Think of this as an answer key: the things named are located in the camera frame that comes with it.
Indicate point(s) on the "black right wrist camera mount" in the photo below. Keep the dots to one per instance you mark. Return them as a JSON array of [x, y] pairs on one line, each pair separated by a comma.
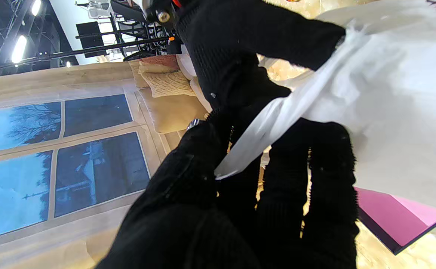
[[162, 15]]

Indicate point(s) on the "long ceiling light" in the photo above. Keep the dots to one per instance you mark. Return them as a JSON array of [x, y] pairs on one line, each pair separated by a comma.
[[36, 6], [19, 48]]

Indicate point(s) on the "black gift box pink inside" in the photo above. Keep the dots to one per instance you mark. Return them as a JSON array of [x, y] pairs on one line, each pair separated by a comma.
[[390, 216]]

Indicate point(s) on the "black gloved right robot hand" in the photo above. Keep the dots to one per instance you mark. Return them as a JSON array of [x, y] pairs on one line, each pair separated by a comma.
[[233, 48]]

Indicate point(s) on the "white plastic bag orange print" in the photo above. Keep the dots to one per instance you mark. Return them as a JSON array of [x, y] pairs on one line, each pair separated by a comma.
[[390, 104]]

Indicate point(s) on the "black truss bar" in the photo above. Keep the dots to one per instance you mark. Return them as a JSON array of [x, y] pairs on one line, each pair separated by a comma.
[[91, 50]]

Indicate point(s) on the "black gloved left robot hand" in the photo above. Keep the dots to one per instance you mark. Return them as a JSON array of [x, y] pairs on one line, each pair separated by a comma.
[[188, 209]]

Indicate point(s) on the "black square panel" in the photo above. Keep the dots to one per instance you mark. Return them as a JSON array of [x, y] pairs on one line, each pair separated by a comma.
[[90, 37]]

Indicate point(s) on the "printed living room backdrop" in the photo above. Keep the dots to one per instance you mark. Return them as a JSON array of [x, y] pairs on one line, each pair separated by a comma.
[[72, 149]]

